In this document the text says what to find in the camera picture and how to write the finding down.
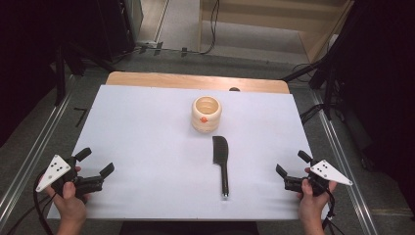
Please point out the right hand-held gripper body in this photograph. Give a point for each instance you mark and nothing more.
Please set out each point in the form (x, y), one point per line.
(328, 171)

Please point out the black knife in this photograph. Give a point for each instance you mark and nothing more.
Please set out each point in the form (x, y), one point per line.
(220, 150)

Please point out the person's dark clothing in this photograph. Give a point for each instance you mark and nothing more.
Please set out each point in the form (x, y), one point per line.
(189, 229)

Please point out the yellow floor tape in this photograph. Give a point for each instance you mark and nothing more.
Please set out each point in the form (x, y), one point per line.
(391, 211)

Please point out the metal floor rail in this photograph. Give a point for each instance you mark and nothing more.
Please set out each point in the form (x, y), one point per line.
(42, 143)
(339, 156)

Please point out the cream cup with orange mark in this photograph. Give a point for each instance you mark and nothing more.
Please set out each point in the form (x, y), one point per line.
(205, 125)

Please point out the person's left hand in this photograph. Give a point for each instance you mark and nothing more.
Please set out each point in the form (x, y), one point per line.
(70, 205)

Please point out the light wooden shelf unit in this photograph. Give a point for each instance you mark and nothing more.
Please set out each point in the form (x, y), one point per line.
(248, 16)

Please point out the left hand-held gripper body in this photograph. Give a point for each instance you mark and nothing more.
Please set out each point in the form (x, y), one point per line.
(54, 171)

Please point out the person's right hand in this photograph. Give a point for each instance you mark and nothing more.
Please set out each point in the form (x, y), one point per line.
(311, 205)

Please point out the black cabinet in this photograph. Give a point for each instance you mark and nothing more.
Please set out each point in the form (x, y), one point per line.
(114, 26)

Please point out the black tripod stand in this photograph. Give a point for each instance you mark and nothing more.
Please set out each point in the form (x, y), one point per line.
(329, 91)
(60, 81)

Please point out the white table mat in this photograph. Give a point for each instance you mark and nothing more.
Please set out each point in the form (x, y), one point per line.
(147, 130)

